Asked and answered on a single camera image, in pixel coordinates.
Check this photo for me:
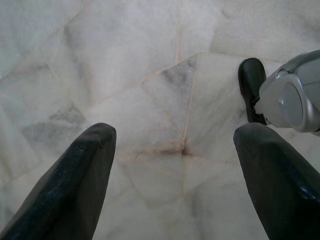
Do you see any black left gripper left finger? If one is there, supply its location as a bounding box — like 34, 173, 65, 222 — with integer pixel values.
0, 121, 118, 240

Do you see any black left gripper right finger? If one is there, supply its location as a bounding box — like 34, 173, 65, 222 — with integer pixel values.
233, 122, 320, 240

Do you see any robot black left foot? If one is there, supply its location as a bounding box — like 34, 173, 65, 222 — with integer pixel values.
237, 57, 268, 126

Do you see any robot silver left leg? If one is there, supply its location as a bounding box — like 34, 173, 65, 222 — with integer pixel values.
253, 49, 320, 137

